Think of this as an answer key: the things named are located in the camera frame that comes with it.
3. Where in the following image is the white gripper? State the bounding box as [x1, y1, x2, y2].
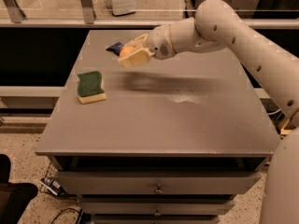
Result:
[118, 25, 175, 67]

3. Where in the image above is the orange fruit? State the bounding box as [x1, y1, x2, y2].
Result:
[120, 46, 135, 57]

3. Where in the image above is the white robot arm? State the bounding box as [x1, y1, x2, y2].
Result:
[118, 0, 299, 224]

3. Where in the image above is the blue rxbar wrapper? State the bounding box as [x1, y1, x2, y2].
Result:
[106, 42, 123, 56]

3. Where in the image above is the green yellow sponge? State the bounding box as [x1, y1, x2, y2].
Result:
[77, 71, 107, 104]

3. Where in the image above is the grey drawer cabinet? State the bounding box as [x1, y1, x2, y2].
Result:
[36, 30, 279, 224]

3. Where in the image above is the metal glass railing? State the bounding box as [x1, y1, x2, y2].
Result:
[0, 0, 299, 29]

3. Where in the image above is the top grey drawer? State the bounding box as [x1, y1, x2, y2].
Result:
[56, 171, 261, 195]

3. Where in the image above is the grey drawer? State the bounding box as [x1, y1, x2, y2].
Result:
[56, 171, 261, 195]
[78, 198, 235, 216]

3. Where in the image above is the power strip on floor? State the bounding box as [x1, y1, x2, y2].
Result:
[40, 177, 64, 196]

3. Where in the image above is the middle grey drawer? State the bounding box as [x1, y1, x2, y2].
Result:
[78, 198, 235, 216]

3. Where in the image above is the black chair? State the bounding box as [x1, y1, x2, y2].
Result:
[0, 154, 38, 224]

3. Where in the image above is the black floor cable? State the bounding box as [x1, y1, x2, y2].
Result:
[50, 206, 85, 224]

